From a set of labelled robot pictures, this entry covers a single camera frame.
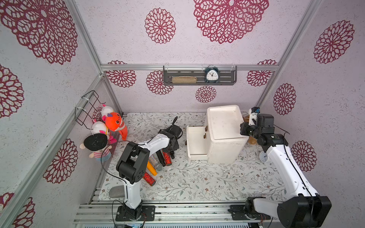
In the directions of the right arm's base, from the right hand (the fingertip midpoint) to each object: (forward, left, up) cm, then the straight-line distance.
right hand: (242, 122), depth 78 cm
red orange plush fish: (+4, +75, -5) cm, 76 cm away
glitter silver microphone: (-14, +50, -23) cm, 57 cm away
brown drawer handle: (+2, +19, -8) cm, 21 cm away
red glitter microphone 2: (-25, +52, -22) cm, 62 cm away
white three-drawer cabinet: (-11, +13, -2) cm, 17 cm away
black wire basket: (-1, +85, +7) cm, 86 cm away
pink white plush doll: (0, +82, -5) cm, 82 cm away
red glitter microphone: (-10, +43, -22) cm, 50 cm away
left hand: (-3, +40, -23) cm, 47 cm away
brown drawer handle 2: (+1, +19, -15) cm, 25 cm away
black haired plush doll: (-12, +78, -3) cm, 79 cm away
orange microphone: (-18, +52, -24) cm, 60 cm away
